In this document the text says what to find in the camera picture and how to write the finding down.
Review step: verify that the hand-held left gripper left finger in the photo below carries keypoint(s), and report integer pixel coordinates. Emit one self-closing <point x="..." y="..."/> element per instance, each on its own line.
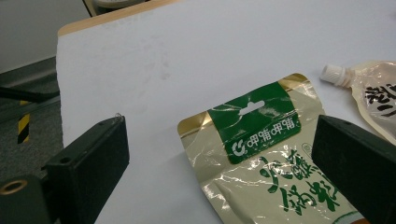
<point x="90" y="168"/>

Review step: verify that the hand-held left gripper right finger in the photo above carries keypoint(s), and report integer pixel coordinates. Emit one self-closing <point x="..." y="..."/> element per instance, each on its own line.
<point x="358" y="161"/>

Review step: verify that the beige pouch with green label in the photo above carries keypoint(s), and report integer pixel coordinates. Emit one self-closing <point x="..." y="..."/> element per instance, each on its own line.
<point x="258" y="124"/>

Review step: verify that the yellow black striped floor tape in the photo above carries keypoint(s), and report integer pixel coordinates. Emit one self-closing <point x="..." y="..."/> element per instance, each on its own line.
<point x="23" y="124"/>

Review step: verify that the black metal stand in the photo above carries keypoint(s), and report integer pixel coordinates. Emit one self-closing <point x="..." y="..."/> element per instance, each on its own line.
<point x="18" y="94"/>

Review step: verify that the white cabinet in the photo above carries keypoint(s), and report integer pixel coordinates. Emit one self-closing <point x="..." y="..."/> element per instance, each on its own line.
<point x="37" y="28"/>

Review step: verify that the chair base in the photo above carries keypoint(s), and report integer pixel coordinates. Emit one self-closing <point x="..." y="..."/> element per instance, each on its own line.
<point x="118" y="3"/>

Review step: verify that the metal floor rail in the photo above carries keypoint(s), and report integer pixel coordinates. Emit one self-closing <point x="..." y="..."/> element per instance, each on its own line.
<point x="34" y="110"/>

